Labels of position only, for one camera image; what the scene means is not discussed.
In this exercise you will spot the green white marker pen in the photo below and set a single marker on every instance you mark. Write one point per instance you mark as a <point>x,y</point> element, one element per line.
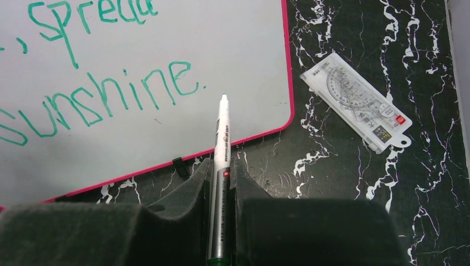
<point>218,244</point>

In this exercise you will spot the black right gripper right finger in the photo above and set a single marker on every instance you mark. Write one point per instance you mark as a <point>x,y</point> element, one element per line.
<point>309,231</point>

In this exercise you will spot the black whiteboard clip right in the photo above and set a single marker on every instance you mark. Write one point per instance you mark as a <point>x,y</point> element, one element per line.
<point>181,168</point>

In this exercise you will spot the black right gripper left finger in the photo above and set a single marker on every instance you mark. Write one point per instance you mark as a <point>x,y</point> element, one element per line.
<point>170,231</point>

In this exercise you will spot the pink framed whiteboard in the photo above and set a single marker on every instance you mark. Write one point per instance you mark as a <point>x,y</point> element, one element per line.
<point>93,92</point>

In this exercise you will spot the white printed plastic package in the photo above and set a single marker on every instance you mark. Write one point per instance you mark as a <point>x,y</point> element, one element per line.
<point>375,119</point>

